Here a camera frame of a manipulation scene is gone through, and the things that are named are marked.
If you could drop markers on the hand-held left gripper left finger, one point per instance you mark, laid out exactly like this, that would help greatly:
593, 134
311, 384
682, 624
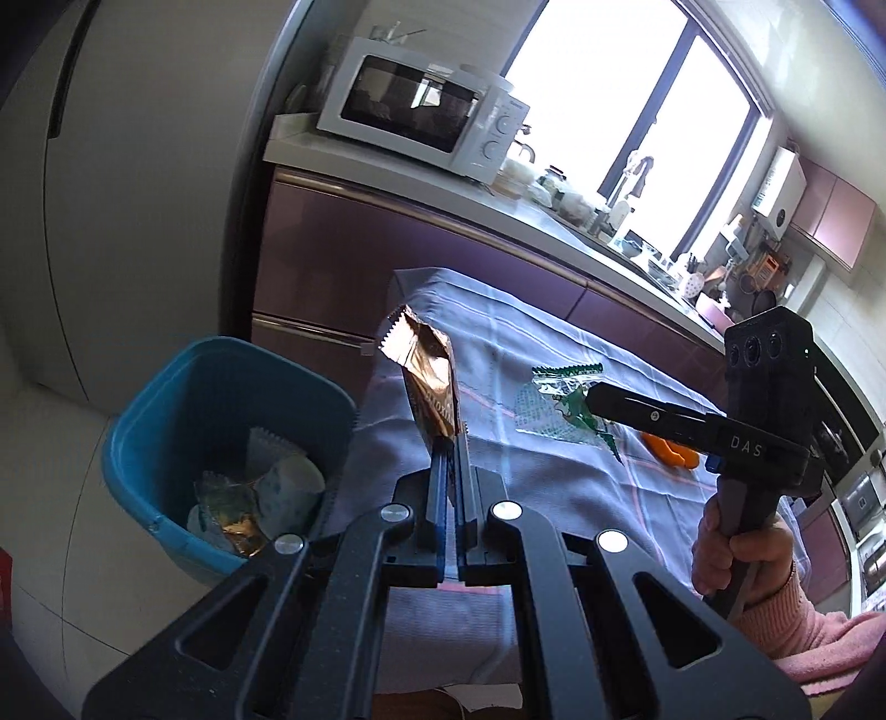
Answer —
436, 512

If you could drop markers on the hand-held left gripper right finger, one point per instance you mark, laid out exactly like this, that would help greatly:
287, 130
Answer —
465, 512

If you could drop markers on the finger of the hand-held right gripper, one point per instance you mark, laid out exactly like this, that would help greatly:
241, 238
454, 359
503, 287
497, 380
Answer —
644, 412

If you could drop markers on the green clear snack wrapper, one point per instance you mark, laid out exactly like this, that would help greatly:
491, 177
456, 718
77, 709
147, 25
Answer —
554, 408

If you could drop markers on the copper foil snack wrapper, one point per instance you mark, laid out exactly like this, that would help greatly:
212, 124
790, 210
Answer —
426, 367

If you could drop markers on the blue plastic waste bin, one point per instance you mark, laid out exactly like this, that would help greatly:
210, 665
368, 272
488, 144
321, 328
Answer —
201, 388

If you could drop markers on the person's right forearm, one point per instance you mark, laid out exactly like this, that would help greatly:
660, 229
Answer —
824, 637

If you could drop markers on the person's right hand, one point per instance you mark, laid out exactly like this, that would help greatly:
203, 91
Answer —
754, 554

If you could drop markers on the orange peel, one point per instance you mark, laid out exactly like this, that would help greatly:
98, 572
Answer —
668, 450

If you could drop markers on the blue checked tablecloth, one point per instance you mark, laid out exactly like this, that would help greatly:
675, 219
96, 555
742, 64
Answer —
554, 498

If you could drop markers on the crumpled clear foil wrapper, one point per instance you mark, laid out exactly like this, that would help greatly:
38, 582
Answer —
221, 512

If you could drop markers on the kitchen faucet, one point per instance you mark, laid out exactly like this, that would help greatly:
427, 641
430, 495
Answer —
633, 180

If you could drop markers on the glass teapot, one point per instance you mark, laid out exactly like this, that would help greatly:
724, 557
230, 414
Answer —
519, 166

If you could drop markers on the purple kitchen counter cabinet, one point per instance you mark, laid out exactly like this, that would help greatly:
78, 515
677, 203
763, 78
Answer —
325, 256

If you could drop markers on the white microwave oven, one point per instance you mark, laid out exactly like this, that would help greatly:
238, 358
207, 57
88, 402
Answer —
484, 131

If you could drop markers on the kitchen window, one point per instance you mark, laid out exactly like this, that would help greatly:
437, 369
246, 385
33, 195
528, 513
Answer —
609, 90

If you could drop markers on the grey refrigerator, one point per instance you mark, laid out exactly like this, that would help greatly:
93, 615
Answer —
152, 173

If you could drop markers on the pink wall cabinet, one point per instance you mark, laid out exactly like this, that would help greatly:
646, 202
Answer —
841, 214

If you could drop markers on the white wall water heater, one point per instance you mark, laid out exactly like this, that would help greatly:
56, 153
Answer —
782, 187

